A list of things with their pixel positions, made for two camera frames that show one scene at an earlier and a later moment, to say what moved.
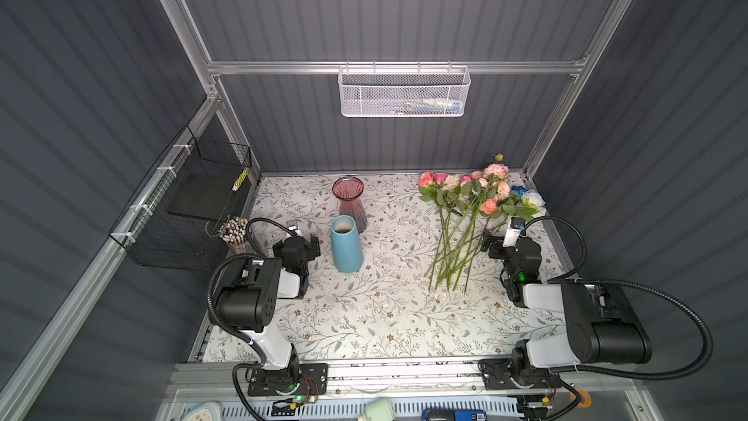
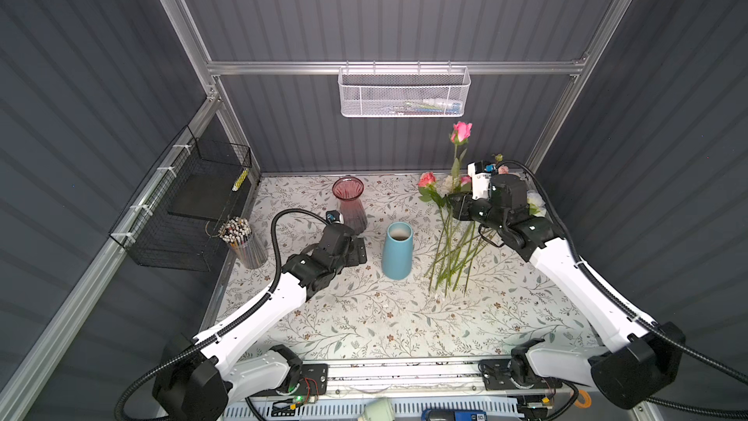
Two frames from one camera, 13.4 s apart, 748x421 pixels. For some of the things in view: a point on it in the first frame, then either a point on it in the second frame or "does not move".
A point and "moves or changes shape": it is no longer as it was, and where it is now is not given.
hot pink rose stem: x=440 y=180 to x=460 y=134
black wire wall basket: x=174 y=219 does not move
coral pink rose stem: x=427 y=181 does not move
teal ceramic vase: x=346 y=244 moves or changes shape
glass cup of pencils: x=233 y=232 does not move
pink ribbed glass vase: x=349 y=190 does not move
